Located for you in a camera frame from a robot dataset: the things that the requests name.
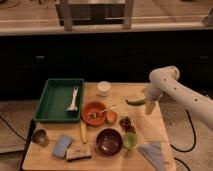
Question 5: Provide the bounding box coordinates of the small green cup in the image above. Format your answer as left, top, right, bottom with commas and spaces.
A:
123, 132, 137, 149

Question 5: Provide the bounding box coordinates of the metal spoon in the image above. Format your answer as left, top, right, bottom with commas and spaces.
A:
88, 105, 117, 118

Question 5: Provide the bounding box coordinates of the green plastic tray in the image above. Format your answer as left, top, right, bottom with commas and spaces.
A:
34, 78, 84, 123

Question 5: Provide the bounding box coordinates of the black cable right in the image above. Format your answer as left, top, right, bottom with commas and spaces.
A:
170, 109, 198, 171

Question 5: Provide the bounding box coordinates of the yellow banana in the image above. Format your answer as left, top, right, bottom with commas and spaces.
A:
80, 120, 87, 144

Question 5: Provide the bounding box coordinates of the orange bowl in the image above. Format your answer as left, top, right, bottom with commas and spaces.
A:
82, 101, 106, 126

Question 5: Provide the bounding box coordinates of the grey folded cloth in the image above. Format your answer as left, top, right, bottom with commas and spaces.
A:
137, 142, 166, 171

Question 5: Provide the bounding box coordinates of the white spatula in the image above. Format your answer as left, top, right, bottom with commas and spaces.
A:
67, 86, 78, 112

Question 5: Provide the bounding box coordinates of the white cup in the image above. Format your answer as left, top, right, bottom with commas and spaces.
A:
97, 81, 111, 97

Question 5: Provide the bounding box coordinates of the black cable left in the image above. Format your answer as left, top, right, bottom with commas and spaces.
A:
0, 114, 37, 171

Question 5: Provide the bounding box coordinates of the brown dried food pile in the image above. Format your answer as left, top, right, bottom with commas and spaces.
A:
119, 116, 136, 133

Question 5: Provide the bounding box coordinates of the wooden chair frame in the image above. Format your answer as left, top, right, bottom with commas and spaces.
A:
55, 0, 134, 31

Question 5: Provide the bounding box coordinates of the orange fruit piece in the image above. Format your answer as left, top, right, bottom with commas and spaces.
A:
106, 111, 117, 124

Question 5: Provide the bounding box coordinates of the brown wooden block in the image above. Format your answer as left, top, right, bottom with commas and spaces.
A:
66, 145, 91, 161

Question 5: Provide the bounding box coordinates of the blue sponge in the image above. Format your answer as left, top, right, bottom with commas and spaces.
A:
52, 135, 73, 159

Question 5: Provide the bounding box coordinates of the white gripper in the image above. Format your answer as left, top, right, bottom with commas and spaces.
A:
144, 83, 163, 115

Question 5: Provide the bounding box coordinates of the purple bowl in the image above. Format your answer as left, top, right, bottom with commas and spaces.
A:
96, 128, 123, 156

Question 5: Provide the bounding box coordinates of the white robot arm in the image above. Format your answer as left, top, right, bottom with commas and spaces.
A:
144, 66, 213, 131

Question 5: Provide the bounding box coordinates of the black cable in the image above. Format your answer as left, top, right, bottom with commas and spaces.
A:
170, 109, 198, 171
0, 114, 37, 171

